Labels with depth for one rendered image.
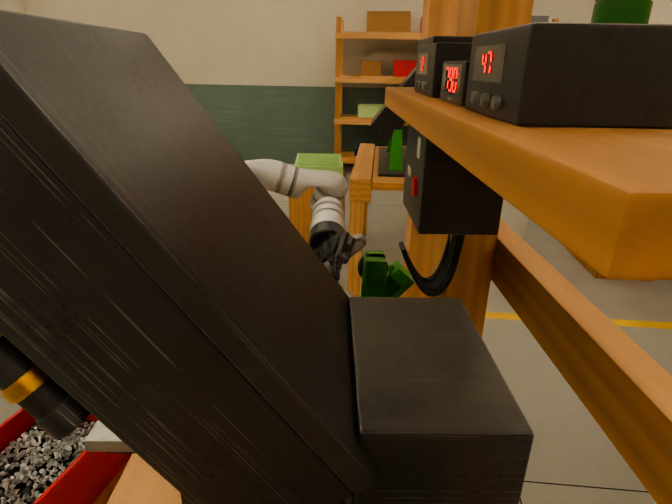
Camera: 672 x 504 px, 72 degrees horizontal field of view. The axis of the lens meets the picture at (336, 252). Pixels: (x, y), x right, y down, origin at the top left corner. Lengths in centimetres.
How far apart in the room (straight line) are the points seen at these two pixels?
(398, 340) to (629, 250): 45
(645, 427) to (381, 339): 30
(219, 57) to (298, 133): 169
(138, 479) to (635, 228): 89
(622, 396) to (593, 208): 41
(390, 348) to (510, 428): 18
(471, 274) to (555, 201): 71
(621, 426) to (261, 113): 770
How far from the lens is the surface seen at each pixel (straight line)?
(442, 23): 131
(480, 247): 95
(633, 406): 61
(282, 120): 800
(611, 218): 22
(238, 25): 813
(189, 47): 838
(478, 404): 56
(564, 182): 26
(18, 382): 51
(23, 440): 117
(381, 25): 730
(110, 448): 72
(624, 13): 56
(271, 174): 104
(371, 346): 63
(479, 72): 51
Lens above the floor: 158
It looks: 22 degrees down
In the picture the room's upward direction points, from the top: 1 degrees clockwise
